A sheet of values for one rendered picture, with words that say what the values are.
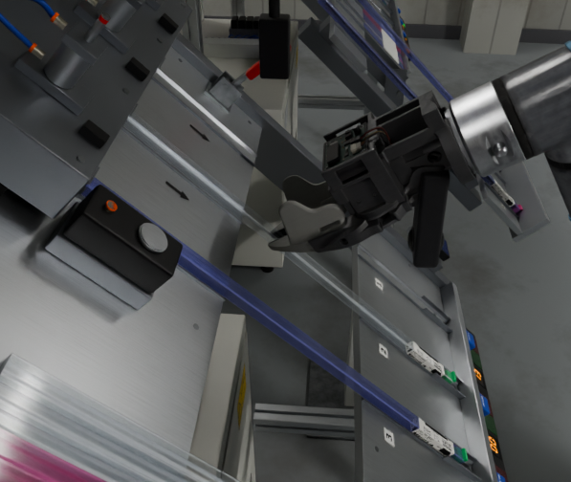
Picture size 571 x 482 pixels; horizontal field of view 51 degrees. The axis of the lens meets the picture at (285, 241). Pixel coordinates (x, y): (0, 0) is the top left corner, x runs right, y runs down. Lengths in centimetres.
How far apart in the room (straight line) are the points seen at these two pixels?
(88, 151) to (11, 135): 5
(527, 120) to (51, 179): 36
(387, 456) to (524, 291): 153
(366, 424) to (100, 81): 39
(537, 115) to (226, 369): 60
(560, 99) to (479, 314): 148
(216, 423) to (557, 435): 108
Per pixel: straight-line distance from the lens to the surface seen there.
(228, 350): 96
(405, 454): 64
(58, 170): 41
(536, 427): 174
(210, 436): 87
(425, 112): 53
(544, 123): 53
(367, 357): 66
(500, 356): 186
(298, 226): 58
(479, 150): 53
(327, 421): 124
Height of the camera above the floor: 134
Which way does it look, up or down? 39 degrees down
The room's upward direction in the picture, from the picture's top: straight up
